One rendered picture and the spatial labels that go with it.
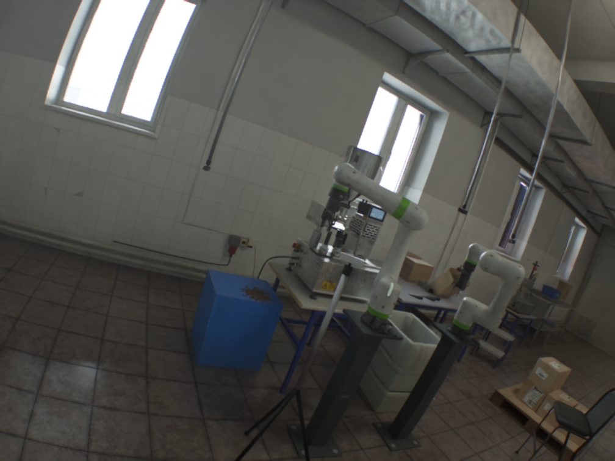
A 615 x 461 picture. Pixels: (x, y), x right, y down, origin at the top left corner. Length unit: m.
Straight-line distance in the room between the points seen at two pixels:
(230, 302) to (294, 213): 1.84
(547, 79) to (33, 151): 5.52
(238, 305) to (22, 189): 2.59
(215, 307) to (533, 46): 3.97
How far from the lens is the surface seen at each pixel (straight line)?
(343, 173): 1.68
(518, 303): 6.29
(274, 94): 3.71
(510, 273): 1.98
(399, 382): 2.73
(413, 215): 1.69
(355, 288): 2.52
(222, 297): 2.32
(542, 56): 4.35
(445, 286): 3.86
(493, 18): 3.64
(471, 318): 2.27
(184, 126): 3.53
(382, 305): 1.77
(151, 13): 4.11
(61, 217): 3.82
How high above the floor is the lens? 1.56
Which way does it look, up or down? 10 degrees down
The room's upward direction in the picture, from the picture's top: 20 degrees clockwise
